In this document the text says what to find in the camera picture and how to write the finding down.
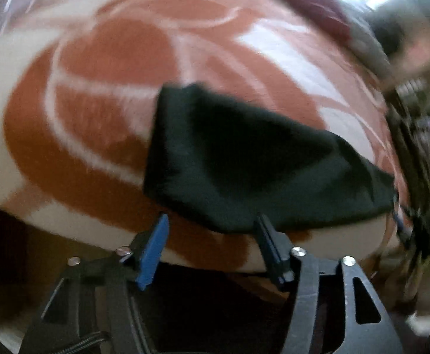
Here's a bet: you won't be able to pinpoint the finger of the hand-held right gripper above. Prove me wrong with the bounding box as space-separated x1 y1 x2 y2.
392 192 422 253

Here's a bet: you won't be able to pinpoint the black pants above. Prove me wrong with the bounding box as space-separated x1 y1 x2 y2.
142 82 398 234

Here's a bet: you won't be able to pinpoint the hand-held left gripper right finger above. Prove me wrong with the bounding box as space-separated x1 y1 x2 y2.
255 213 404 354

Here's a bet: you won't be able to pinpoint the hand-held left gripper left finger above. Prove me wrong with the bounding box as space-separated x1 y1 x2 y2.
18 213 170 354

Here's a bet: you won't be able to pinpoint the orange and white patterned blanket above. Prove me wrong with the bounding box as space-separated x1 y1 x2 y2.
0 0 405 274

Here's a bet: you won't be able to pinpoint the red quilt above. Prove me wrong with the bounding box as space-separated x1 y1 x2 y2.
220 0 352 47

